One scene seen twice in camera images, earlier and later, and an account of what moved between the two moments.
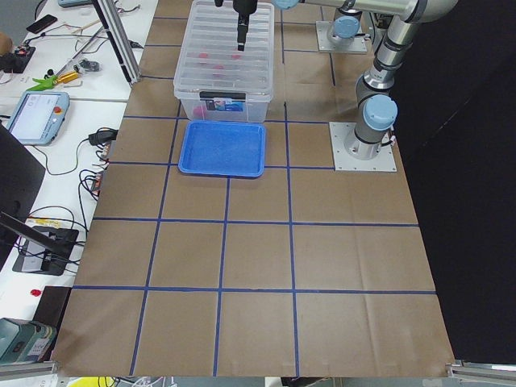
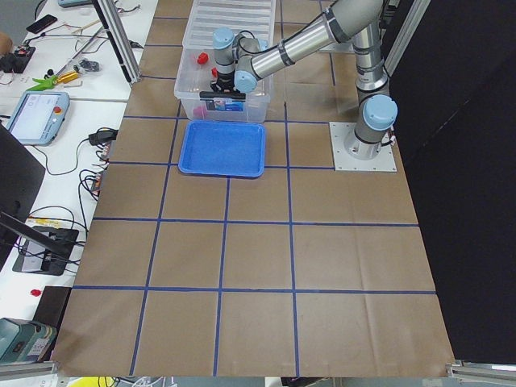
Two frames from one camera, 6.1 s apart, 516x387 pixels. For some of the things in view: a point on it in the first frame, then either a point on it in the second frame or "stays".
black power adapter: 103,135 stays
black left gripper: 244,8 to 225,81
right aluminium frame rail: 481,370 stays
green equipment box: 23,341 stays
